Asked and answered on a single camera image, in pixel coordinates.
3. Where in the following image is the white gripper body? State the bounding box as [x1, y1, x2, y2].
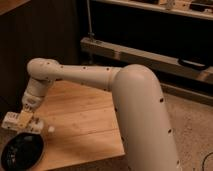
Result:
[22, 92, 43, 110]

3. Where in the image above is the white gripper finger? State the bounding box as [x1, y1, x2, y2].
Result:
[18, 109, 33, 128]
[31, 115, 39, 123]

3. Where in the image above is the white plastic bottle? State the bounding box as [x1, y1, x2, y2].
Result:
[1, 112, 55, 134]

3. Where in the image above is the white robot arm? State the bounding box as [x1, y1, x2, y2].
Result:
[18, 58, 182, 171]

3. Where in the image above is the dark ceramic bowl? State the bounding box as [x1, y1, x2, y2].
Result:
[1, 133, 44, 171]

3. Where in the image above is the wooden table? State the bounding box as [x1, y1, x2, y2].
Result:
[30, 81, 124, 171]

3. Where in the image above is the vertical metal rod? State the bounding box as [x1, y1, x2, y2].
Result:
[86, 0, 94, 42]

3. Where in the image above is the long metal beam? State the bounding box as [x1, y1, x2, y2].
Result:
[80, 37, 213, 85]

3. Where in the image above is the wooden shelf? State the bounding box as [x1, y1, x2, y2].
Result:
[94, 0, 213, 21]

